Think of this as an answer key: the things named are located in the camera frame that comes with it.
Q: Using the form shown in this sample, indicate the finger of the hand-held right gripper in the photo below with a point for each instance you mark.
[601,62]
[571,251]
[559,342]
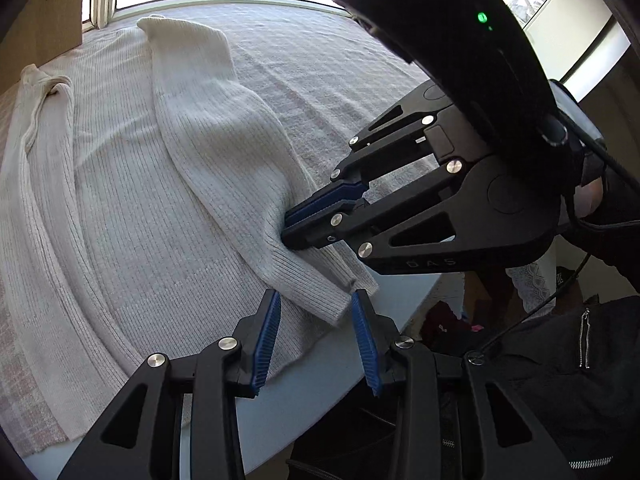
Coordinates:
[305,237]
[320,205]

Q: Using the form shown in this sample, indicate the light wooden board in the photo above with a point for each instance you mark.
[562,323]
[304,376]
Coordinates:
[45,20]

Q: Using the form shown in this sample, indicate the white lace cloth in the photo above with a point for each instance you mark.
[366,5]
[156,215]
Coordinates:
[530,285]

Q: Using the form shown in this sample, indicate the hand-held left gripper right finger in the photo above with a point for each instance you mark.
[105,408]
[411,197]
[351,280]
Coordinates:
[364,345]

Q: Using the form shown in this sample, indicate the cream ribbed knit cardigan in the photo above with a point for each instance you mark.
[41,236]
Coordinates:
[150,210]

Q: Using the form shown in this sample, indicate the pink plaid blanket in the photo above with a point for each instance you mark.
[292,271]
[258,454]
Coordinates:
[320,70]

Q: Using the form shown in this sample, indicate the person's right hand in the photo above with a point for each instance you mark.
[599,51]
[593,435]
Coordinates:
[587,200]

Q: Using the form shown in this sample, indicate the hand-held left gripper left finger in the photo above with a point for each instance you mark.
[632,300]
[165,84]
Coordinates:
[265,345]

